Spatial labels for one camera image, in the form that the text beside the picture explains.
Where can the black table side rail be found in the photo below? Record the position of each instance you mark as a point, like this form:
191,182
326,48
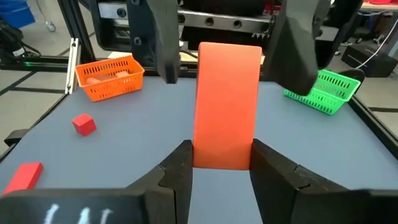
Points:
376,124

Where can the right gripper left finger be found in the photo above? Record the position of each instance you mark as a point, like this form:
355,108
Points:
149,199

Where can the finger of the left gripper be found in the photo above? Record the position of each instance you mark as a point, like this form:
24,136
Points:
164,40
295,53

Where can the silver angle bracket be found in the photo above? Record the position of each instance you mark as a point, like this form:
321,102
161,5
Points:
73,65

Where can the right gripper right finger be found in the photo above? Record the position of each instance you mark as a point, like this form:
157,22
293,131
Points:
295,199

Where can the orange rectangular block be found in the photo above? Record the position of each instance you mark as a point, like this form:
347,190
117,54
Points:
227,105

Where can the black frame base rail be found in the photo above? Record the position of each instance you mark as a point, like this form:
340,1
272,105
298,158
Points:
46,60

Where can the caster wheel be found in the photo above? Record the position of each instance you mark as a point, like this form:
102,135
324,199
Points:
50,26

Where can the black floor case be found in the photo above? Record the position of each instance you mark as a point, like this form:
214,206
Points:
373,62

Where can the small orange block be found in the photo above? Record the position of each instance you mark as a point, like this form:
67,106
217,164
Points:
122,74

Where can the black edge bracket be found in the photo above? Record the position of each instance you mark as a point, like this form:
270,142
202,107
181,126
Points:
17,137

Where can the red cube block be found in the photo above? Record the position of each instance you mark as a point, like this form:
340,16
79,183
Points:
84,125

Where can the red rectangular block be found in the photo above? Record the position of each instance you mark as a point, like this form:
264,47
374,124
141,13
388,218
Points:
23,178

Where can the green plastic basket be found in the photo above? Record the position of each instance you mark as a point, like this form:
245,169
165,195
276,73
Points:
329,99

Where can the orange plastic basket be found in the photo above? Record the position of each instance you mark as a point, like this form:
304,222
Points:
109,90

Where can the background black robot arm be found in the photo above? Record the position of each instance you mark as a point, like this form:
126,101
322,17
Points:
11,40

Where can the blue plastic bin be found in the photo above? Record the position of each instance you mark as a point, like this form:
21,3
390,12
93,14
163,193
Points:
15,12

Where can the black frame post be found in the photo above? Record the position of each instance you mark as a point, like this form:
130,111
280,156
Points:
76,31

